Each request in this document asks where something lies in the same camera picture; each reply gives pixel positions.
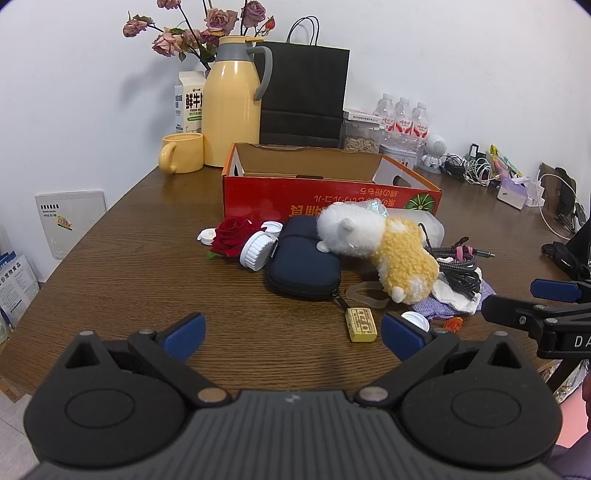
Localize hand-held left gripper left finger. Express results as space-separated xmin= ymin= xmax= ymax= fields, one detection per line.
xmin=62 ymin=312 xmax=232 ymax=409

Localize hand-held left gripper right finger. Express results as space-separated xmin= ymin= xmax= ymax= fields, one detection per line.
xmin=353 ymin=311 xmax=529 ymax=409

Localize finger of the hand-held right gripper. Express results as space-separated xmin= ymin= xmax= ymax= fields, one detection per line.
xmin=481 ymin=294 xmax=561 ymax=342
xmin=530 ymin=278 xmax=591 ymax=304

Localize purple knitted cloth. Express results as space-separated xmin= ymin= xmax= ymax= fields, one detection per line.
xmin=406 ymin=270 xmax=497 ymax=321

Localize white and yellow plush toy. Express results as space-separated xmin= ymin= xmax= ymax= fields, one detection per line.
xmin=316 ymin=202 xmax=440 ymax=305

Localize white round device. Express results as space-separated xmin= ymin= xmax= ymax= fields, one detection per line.
xmin=239 ymin=232 xmax=278 ymax=272

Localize red artificial rose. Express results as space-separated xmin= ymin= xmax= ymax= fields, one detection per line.
xmin=206 ymin=218 xmax=266 ymax=260

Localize navy zip case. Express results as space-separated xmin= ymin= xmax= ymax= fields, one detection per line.
xmin=265 ymin=216 xmax=352 ymax=311

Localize orange cardboard box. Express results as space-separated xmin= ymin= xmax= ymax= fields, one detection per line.
xmin=222 ymin=142 xmax=443 ymax=222

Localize small yellow box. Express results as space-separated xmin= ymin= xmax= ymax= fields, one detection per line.
xmin=345 ymin=307 xmax=378 ymax=343

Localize white tissue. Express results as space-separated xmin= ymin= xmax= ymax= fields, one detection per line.
xmin=431 ymin=277 xmax=483 ymax=315

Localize white power adapter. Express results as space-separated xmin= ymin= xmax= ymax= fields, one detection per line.
xmin=526 ymin=179 xmax=546 ymax=208

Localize purple tissue box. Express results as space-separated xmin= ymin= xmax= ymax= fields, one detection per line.
xmin=497 ymin=176 xmax=529 ymax=209

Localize person's purple clothing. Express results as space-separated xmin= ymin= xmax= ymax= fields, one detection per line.
xmin=545 ymin=396 xmax=591 ymax=480

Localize colourful snack packet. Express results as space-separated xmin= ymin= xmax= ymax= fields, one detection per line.
xmin=489 ymin=144 xmax=522 ymax=178

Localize printed paper packets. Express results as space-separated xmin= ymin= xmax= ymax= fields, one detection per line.
xmin=0 ymin=251 xmax=40 ymax=329

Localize white robot speaker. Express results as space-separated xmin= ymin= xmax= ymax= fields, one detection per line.
xmin=421 ymin=134 xmax=448 ymax=175

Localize yellow mug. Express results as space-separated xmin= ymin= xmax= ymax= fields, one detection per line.
xmin=158 ymin=132 xmax=205 ymax=175

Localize white tin box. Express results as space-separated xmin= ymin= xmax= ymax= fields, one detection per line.
xmin=379 ymin=143 xmax=420 ymax=168

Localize clear seed container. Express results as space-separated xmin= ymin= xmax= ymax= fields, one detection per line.
xmin=340 ymin=117 xmax=384 ymax=153

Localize yellow thermos jug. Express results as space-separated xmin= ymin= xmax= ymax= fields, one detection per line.
xmin=202 ymin=36 xmax=274 ymax=168

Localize white milk carton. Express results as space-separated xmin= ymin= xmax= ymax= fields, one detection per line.
xmin=174 ymin=71 xmax=208 ymax=134

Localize black paper bag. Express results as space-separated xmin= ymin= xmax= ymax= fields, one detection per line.
xmin=259 ymin=16 xmax=350 ymax=149

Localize dried pink rose bouquet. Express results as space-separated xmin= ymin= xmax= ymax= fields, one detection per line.
xmin=122 ymin=0 xmax=276 ymax=70

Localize translucent silicone ring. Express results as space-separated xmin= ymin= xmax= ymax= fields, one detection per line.
xmin=345 ymin=281 xmax=391 ymax=311

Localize black cable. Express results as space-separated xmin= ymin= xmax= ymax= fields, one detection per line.
xmin=436 ymin=267 xmax=483 ymax=301

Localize braided cable with pink tie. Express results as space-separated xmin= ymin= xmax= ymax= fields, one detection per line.
xmin=426 ymin=236 xmax=493 ymax=274

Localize tangle of cables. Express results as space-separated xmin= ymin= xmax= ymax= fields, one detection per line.
xmin=438 ymin=152 xmax=496 ymax=186

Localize white wall panel box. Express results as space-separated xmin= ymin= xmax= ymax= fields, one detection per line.
xmin=35 ymin=189 xmax=108 ymax=260

